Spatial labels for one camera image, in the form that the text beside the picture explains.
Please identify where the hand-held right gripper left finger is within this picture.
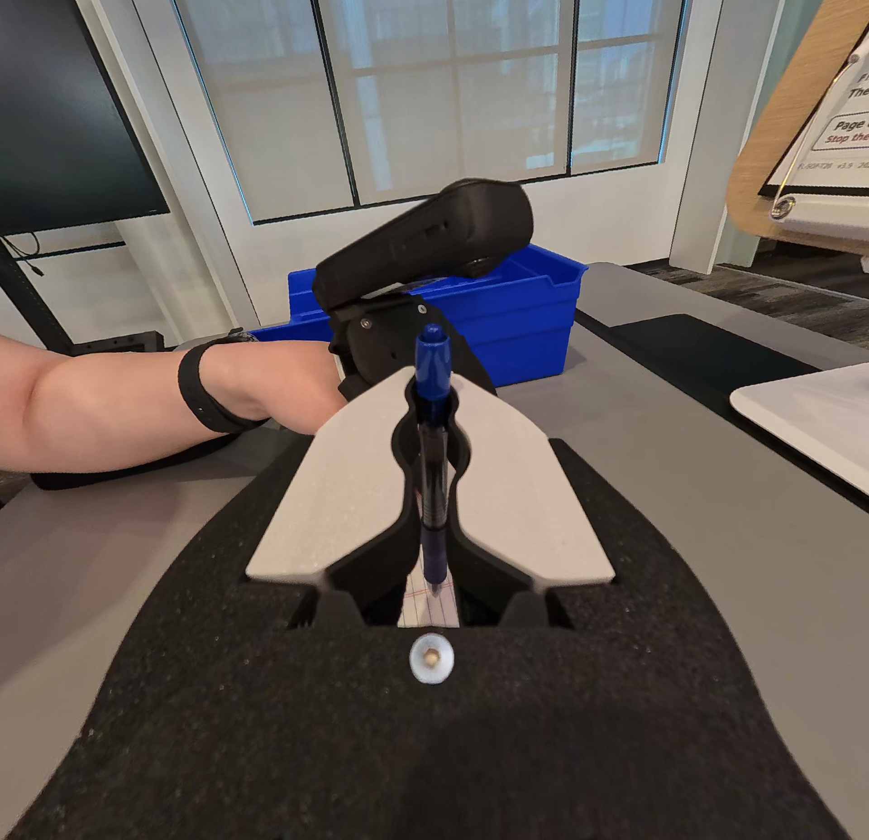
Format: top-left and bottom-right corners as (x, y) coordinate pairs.
(244, 366), (423, 591)

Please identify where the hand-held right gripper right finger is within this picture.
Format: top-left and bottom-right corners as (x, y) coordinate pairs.
(448, 371), (617, 591)

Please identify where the blue retractable pen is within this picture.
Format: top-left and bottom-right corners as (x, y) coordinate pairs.
(414, 324), (454, 600)

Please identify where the white lined notepad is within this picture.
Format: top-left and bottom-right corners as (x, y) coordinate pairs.
(397, 568), (461, 629)

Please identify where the blue plastic bin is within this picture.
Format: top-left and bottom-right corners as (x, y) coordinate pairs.
(248, 244), (589, 387)

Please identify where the person's left forearm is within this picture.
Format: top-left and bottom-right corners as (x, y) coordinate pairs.
(0, 335), (225, 474)

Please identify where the person's left hand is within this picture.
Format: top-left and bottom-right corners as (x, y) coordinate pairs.
(204, 339), (349, 439)

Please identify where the glass window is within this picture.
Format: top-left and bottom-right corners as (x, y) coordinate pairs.
(163, 0), (693, 226)

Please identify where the black wristband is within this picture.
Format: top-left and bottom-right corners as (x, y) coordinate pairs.
(178, 334), (272, 435)

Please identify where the black metal monitor stand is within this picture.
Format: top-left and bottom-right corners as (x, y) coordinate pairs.
(0, 235), (167, 355)

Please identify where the dark computer monitor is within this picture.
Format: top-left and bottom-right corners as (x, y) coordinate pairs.
(0, 0), (171, 236)

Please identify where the instruction sheet on wooden stand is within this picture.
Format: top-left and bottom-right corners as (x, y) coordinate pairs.
(725, 0), (869, 255)

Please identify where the black hanging cable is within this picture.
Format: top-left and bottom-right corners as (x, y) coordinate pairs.
(0, 237), (45, 277)

